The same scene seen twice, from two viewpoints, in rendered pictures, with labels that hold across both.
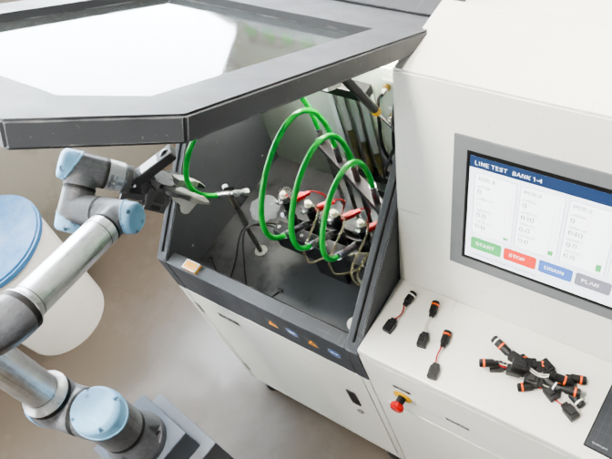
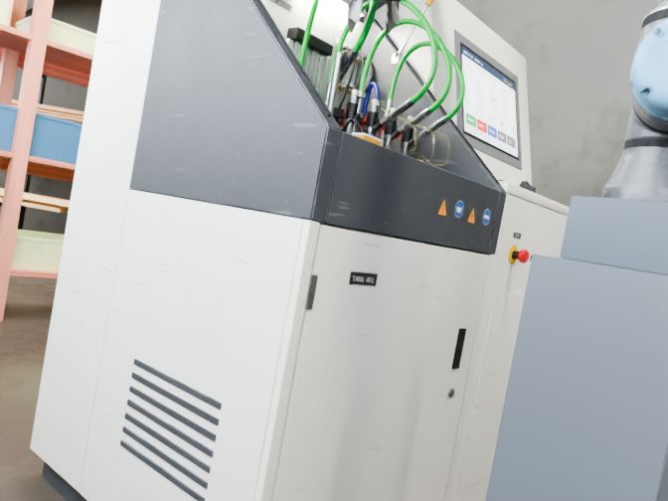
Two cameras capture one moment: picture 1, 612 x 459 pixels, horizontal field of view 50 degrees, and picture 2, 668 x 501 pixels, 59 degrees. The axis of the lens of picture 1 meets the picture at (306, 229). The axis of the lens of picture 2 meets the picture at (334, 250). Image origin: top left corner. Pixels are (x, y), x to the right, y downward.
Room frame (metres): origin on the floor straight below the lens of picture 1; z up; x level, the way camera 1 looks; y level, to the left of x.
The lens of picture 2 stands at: (1.45, 1.41, 0.78)
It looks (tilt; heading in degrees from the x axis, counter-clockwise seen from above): 2 degrees down; 258
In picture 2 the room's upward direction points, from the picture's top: 10 degrees clockwise
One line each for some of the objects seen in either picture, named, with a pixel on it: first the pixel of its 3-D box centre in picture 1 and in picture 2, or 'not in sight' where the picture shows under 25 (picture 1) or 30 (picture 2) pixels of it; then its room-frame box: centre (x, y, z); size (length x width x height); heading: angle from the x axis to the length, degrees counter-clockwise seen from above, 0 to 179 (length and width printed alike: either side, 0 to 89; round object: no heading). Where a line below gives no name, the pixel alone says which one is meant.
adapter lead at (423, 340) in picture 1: (428, 323); not in sight; (0.72, -0.17, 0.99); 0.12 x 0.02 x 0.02; 137
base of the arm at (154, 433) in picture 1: (129, 434); (659, 177); (0.80, 0.61, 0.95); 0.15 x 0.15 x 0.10
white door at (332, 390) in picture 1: (297, 374); (391, 400); (1.02, 0.22, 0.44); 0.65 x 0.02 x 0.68; 38
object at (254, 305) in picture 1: (260, 309); (420, 203); (1.03, 0.21, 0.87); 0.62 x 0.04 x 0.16; 38
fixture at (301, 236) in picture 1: (337, 250); not in sight; (1.08, -0.06, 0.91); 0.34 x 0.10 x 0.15; 38
